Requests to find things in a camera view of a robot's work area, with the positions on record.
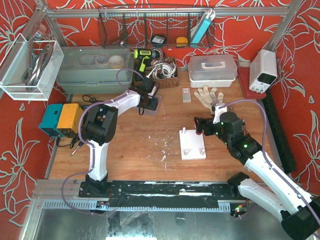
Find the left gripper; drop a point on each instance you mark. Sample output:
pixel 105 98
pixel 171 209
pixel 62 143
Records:
pixel 152 102

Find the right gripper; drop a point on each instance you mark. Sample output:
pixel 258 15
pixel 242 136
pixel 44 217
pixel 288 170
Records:
pixel 204 125

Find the translucent spring bin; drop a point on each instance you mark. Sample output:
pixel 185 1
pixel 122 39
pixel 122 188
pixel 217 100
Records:
pixel 149 113

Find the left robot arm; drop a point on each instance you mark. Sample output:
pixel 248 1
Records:
pixel 99 122

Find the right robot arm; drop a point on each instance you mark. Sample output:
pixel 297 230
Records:
pixel 297 210

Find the white work glove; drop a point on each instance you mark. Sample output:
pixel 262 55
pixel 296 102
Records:
pixel 208 97

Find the small clear parts case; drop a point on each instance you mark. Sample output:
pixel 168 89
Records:
pixel 186 95

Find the wicker basket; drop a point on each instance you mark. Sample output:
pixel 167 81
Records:
pixel 167 77

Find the white plastic toolbox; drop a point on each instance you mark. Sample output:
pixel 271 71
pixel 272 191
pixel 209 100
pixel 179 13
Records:
pixel 214 71

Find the grey storage box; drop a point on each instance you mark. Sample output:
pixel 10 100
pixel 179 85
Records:
pixel 95 70

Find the red mat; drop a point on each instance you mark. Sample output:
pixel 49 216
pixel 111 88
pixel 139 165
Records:
pixel 243 74

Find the yellow tape measure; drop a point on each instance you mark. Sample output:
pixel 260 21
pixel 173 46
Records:
pixel 181 42

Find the yellow box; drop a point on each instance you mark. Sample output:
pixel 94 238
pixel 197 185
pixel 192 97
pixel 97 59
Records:
pixel 69 119

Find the white power supply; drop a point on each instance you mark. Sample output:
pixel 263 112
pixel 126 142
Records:
pixel 262 71

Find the teal box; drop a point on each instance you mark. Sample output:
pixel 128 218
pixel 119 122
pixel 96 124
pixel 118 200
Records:
pixel 49 123

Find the blue white book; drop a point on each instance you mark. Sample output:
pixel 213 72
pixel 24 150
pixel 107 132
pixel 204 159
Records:
pixel 200 29

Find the clear acrylic box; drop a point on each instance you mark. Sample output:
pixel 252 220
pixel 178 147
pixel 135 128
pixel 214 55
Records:
pixel 30 68

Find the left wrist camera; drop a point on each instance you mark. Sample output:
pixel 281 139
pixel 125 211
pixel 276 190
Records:
pixel 147 85

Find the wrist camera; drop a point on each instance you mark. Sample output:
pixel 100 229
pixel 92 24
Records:
pixel 147 85
pixel 218 109

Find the white peg base plate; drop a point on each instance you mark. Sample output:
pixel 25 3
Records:
pixel 192 145

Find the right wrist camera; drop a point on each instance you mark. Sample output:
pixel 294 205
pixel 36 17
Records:
pixel 218 109

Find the green cordless drill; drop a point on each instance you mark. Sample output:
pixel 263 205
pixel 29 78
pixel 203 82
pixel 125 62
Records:
pixel 145 57

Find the black mounting rail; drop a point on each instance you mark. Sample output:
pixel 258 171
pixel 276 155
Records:
pixel 162 194

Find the black wire shelf basket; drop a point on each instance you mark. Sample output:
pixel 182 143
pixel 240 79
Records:
pixel 133 26

